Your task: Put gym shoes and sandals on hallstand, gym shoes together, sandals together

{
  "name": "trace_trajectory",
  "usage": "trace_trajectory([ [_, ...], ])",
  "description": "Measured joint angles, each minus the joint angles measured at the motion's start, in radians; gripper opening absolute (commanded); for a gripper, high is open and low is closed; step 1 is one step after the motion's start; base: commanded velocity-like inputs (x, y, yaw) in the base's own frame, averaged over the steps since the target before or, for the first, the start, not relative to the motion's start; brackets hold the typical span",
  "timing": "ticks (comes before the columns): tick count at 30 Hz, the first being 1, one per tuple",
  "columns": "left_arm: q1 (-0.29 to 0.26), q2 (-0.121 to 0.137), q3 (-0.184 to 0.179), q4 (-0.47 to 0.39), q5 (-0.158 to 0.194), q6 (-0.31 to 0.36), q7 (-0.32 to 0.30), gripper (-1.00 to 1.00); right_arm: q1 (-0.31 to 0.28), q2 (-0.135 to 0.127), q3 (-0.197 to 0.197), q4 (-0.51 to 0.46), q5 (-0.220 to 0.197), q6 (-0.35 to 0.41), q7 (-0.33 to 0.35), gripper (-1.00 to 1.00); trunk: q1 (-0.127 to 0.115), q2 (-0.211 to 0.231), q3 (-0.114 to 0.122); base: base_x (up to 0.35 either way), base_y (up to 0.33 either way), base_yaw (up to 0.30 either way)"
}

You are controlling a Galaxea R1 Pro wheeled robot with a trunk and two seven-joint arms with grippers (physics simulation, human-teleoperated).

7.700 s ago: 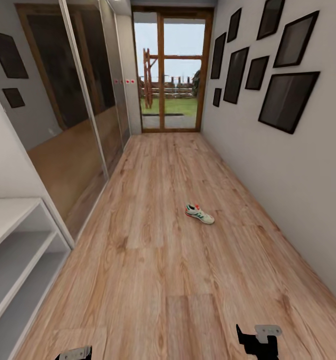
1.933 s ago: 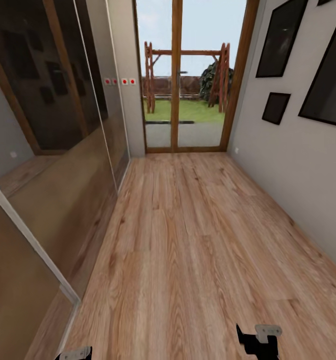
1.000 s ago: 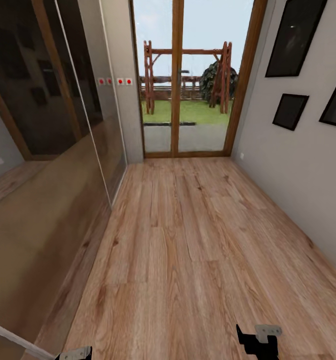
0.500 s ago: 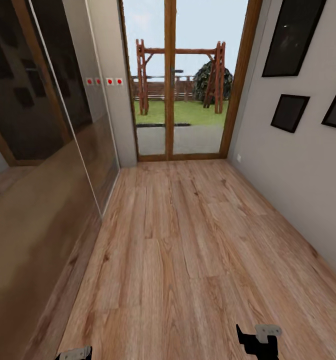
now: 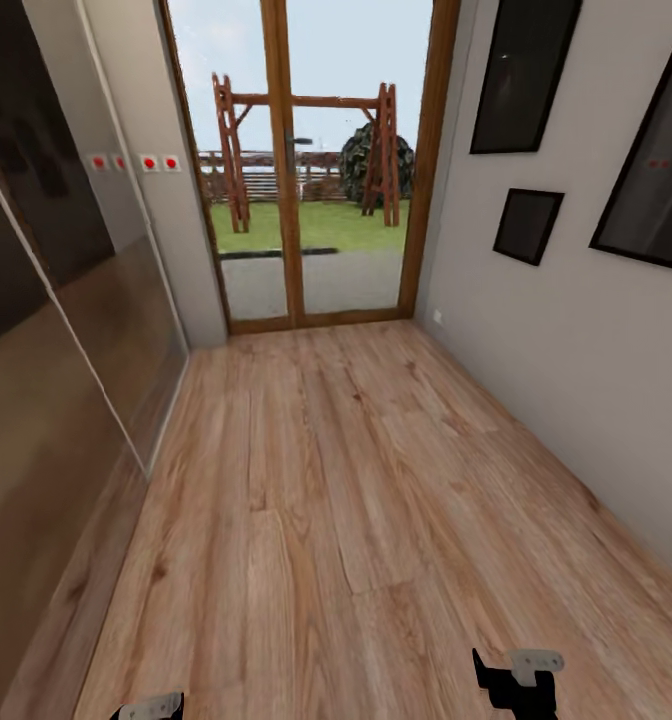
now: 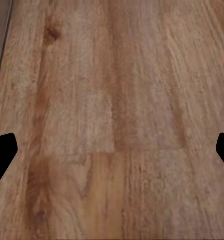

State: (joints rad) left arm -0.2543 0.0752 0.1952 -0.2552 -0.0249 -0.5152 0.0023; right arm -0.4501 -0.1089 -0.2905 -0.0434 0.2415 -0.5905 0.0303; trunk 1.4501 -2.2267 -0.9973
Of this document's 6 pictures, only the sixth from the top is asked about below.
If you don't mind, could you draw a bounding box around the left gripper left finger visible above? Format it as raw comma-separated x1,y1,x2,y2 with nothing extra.
0,133,18,180

